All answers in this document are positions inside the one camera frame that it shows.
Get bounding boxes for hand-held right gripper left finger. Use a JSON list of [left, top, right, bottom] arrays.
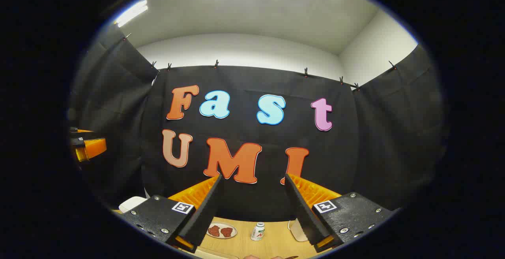
[[120, 174, 224, 253]]

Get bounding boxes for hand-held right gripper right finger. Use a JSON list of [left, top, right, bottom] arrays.
[[284, 173, 399, 253]]

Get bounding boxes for white rice cooker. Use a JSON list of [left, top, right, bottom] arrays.
[[118, 196, 148, 213]]

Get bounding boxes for white toaster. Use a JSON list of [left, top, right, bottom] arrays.
[[290, 219, 310, 242]]

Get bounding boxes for white round plate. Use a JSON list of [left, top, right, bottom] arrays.
[[206, 222, 238, 239]]

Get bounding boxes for white drink bottle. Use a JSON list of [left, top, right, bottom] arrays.
[[251, 222, 266, 241]]

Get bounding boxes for ceiling light panel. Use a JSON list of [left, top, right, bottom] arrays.
[[114, 0, 148, 28]]

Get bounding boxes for black backdrop cloth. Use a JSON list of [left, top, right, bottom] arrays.
[[69, 26, 448, 222]]

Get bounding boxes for row of black cloth clips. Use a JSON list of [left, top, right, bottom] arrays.
[[122, 34, 397, 92]]

